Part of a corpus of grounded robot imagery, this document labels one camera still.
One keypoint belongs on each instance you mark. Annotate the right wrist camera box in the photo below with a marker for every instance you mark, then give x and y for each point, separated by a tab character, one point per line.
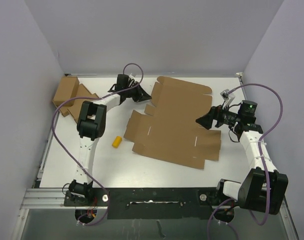
227	97

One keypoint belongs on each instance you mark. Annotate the yellow foam cylinder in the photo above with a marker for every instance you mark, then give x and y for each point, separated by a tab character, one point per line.
117	141

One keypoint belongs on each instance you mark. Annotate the aluminium frame rail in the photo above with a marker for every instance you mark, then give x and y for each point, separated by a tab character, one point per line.
43	198

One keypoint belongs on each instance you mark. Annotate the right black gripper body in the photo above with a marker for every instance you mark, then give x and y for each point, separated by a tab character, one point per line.
226	117

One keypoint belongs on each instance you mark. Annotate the flat cardboard piece underneath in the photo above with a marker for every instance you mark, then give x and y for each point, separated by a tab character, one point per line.
81	89

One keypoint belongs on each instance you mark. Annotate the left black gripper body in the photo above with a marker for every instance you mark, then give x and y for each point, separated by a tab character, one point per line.
130	92

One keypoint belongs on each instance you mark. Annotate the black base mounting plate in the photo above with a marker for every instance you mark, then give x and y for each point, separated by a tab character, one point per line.
151	203

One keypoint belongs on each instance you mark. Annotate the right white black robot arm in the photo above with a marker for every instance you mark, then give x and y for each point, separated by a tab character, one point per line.
264	187

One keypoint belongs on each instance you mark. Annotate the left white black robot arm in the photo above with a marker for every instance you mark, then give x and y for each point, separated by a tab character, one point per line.
91	126

